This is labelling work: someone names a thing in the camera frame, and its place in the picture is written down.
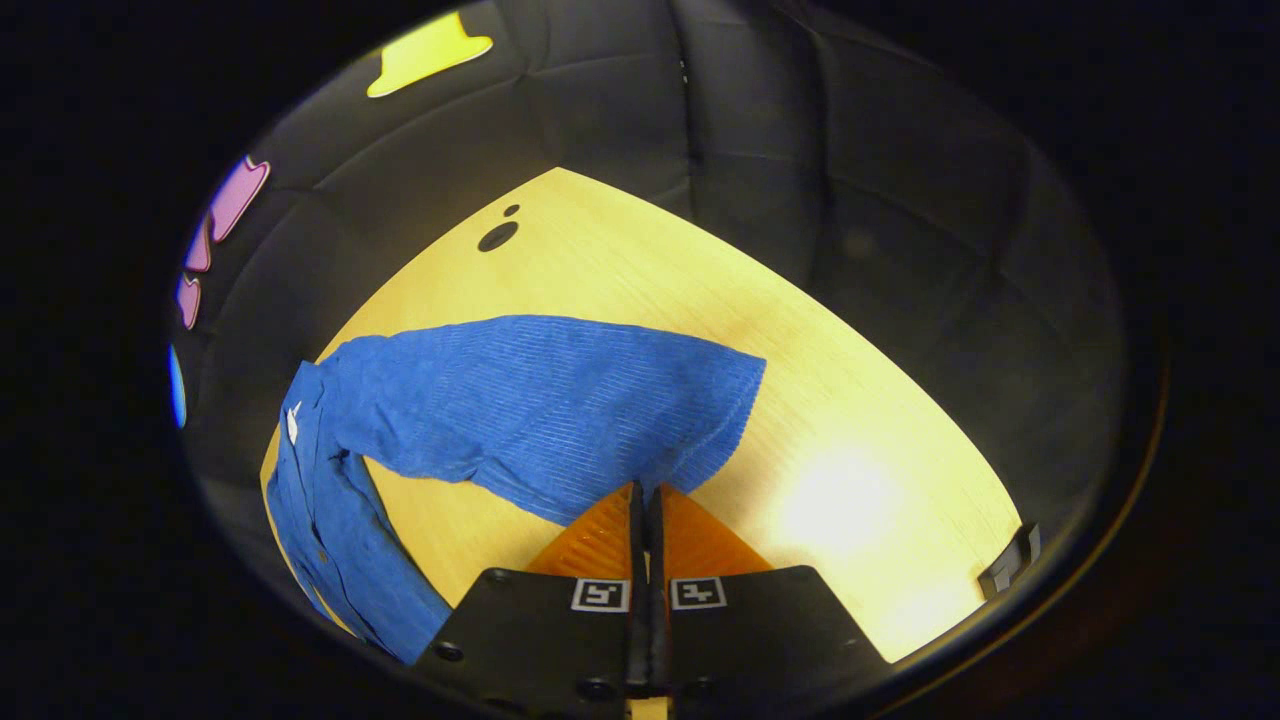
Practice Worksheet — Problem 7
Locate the black backdrop cloth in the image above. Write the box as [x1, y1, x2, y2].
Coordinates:
[165, 0, 1131, 641]

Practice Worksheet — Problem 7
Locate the blue button shirt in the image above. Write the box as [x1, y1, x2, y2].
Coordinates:
[262, 315, 768, 666]

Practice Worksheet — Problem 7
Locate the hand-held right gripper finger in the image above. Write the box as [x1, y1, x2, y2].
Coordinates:
[412, 482, 649, 718]
[648, 485, 891, 716]

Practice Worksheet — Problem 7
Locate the black table edge bracket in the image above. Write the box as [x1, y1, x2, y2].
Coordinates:
[977, 522, 1043, 601]

